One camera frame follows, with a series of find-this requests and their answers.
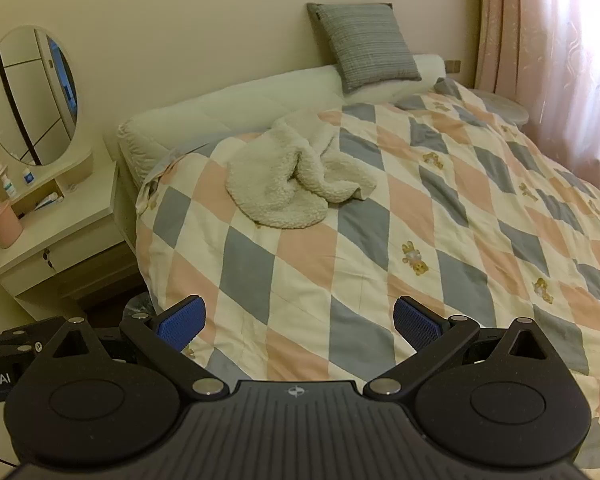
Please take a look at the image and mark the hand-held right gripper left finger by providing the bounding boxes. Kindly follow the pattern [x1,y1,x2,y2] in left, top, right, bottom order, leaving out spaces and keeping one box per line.
[39,296,231,403]

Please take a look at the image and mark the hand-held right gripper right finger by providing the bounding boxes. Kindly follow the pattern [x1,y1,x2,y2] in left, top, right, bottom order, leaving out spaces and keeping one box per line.
[362,296,552,403]

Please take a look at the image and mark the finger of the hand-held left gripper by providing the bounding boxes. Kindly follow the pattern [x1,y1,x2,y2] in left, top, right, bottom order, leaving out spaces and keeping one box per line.
[0,326,51,361]

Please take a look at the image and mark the cream fleece garment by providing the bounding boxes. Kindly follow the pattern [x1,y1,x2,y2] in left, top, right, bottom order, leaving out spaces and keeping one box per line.
[225,112,377,231]

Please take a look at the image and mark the bin with plastic bag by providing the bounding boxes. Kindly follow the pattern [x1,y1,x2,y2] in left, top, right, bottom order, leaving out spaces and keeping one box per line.
[122,292,157,319]

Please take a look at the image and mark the checked bear print quilt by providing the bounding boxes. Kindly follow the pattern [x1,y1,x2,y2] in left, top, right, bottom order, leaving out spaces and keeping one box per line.
[135,77,600,467]

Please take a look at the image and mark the pink cup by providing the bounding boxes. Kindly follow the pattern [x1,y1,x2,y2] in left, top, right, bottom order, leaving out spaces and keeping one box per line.
[0,199,25,250]

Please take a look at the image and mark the cream dressing table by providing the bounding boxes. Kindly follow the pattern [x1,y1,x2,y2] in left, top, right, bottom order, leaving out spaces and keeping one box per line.
[0,136,142,312]

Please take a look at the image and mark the long white bolster pillow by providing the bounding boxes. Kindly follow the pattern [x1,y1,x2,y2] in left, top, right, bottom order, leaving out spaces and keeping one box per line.
[117,65,347,187]

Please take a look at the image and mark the round white side table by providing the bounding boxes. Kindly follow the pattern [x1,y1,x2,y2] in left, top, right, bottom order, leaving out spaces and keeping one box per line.
[467,88,530,129]

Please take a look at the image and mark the oval mirror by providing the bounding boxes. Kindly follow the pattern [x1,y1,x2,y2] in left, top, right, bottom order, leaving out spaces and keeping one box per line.
[0,24,79,167]

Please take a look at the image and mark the grey striped cushion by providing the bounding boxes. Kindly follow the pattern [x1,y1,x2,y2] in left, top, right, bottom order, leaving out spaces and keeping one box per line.
[306,2,423,95]

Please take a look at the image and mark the sheer white curtain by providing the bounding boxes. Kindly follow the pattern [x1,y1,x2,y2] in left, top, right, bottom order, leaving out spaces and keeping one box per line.
[527,0,600,203]

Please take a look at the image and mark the pink curtain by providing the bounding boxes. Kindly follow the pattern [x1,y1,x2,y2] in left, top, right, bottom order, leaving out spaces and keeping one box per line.
[474,0,551,111]

